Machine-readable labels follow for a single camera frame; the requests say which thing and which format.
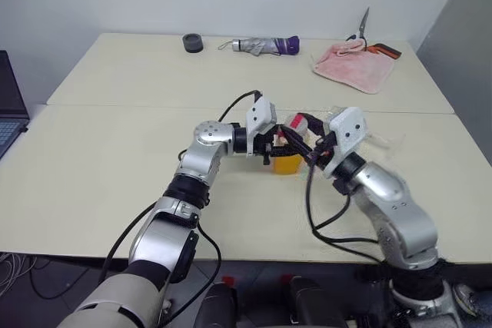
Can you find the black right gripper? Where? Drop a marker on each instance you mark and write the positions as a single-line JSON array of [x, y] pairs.
[[323, 151]]

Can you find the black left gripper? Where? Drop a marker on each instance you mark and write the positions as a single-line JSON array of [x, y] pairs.
[[265, 145]]

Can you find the clear orange drink bottle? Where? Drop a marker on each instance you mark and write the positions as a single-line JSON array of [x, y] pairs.
[[286, 164]]

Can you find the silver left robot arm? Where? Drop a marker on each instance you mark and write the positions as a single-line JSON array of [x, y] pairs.
[[200, 159]]

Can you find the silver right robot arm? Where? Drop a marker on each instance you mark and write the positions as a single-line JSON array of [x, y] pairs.
[[396, 205]]

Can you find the clear wine glass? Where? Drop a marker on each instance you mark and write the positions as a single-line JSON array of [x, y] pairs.
[[340, 108]]

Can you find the pink towel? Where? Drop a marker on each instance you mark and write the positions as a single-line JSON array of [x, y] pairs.
[[353, 67]]

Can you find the folded silver purple umbrella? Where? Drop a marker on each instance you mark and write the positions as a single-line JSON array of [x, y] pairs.
[[265, 45]]

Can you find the orange black hand tool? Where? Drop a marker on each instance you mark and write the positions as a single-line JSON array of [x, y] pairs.
[[388, 50]]

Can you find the silver scissors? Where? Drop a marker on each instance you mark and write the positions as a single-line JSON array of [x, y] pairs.
[[363, 22]]

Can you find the small red tab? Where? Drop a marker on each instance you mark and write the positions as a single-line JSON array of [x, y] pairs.
[[228, 280]]

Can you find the dark rounded shape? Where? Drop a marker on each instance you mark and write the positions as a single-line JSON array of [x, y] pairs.
[[307, 301], [217, 305]]

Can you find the grey sneaker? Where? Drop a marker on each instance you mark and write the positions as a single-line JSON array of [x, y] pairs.
[[463, 297]]

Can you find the dark laptop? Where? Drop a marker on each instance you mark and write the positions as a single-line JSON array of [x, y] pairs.
[[9, 113]]

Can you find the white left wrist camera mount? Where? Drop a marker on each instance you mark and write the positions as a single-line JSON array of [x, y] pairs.
[[261, 116]]

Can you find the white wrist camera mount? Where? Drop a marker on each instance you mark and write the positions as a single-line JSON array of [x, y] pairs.
[[261, 116], [348, 128]]

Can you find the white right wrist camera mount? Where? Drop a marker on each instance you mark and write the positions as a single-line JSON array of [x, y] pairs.
[[348, 128]]

